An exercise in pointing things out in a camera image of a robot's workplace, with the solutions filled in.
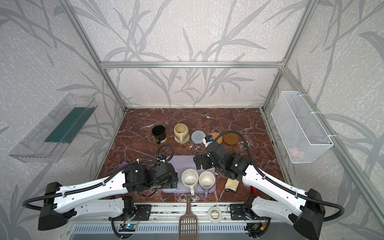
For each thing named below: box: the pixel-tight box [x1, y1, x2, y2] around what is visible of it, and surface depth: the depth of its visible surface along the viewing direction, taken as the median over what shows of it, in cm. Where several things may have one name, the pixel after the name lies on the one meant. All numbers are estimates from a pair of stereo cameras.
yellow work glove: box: [225, 177, 240, 192], surface depth 82 cm
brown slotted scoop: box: [179, 193, 198, 240], surface depth 72 cm
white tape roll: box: [207, 206, 223, 224], surface depth 74 cm
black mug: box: [152, 124, 167, 145], surface depth 96 cm
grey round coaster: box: [191, 130, 206, 144], surface depth 104 cm
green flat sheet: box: [44, 106, 97, 144], surface depth 68 cm
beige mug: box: [174, 123, 189, 144], surface depth 98 cm
